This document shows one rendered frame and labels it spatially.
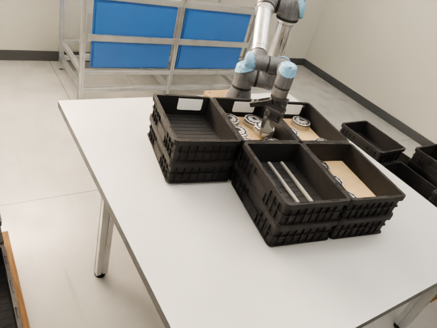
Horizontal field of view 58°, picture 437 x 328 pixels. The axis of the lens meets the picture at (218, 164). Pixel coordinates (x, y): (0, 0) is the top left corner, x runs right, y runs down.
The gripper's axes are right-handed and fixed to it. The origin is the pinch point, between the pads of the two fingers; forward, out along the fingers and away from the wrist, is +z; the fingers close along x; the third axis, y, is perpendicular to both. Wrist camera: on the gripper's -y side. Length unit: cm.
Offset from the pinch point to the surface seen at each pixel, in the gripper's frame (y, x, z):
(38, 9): -253, 117, 43
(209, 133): -20.5, -15.5, 4.3
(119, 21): -156, 105, 19
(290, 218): 30, -51, 1
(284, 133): 10.8, 1.3, -2.6
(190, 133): -27.0, -22.6, 3.9
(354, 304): 62, -61, 15
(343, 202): 45, -37, -6
